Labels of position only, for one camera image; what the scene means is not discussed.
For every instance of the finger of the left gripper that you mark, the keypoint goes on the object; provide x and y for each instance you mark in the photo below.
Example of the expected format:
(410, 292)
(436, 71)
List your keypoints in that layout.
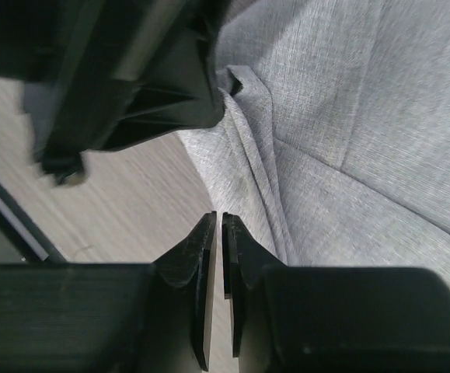
(178, 91)

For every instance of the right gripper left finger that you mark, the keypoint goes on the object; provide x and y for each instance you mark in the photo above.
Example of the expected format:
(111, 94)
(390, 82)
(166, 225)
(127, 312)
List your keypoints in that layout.
(112, 317)

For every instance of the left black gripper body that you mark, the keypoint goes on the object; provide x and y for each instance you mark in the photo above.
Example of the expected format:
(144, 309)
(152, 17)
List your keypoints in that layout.
(53, 39)

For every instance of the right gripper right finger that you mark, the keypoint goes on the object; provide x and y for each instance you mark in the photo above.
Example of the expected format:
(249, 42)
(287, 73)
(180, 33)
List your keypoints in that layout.
(331, 319)

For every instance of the grey cloth napkin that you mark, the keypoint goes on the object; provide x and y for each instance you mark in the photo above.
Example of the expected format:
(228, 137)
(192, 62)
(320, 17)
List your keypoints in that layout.
(335, 144)

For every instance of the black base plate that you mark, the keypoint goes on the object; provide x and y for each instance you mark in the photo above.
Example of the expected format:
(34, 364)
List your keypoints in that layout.
(21, 240)

